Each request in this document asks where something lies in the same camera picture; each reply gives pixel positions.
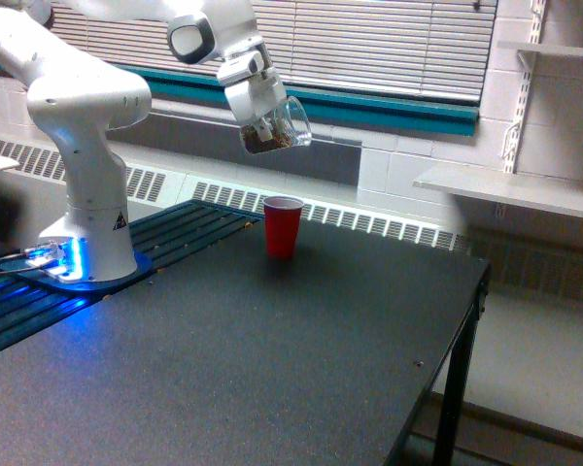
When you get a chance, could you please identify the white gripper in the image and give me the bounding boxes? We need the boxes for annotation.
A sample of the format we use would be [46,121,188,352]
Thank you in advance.
[217,42,288,142]

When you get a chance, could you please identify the clear plastic cup with grains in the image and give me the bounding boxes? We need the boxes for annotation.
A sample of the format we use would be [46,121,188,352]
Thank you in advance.
[240,96,312,154]

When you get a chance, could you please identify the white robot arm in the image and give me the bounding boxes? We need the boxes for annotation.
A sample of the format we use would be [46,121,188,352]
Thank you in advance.
[0,1,288,283]

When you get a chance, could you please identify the red plastic cup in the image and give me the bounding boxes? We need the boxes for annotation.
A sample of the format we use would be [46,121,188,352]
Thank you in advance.
[263,196,304,259]

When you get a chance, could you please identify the baseboard radiator vent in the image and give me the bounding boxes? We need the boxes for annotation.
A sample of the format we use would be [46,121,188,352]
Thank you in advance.
[0,137,472,253]

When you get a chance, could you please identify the white window blinds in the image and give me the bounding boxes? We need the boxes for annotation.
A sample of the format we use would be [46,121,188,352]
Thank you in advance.
[51,1,497,105]

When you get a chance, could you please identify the black table leg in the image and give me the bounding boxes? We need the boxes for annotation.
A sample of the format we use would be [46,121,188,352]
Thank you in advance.
[431,265,492,465]

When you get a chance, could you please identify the white shelf bracket rail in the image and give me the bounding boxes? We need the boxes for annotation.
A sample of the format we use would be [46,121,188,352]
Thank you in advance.
[500,0,547,174]

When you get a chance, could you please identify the black cable at base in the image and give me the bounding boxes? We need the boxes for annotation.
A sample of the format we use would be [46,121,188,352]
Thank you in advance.
[0,248,30,278]

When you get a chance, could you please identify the white upper wall shelf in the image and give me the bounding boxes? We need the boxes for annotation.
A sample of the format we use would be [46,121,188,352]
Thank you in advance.
[497,41,583,59]

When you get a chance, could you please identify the white wall shelf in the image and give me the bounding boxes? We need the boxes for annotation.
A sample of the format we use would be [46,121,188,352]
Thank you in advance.
[413,164,583,219]
[497,41,583,59]

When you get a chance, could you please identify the white lower wall shelf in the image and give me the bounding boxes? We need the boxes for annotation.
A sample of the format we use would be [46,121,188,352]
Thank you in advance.
[413,164,583,219]

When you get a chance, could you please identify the blue slotted mounting rail plate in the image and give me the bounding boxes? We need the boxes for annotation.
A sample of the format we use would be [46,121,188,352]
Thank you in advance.
[0,200,263,351]

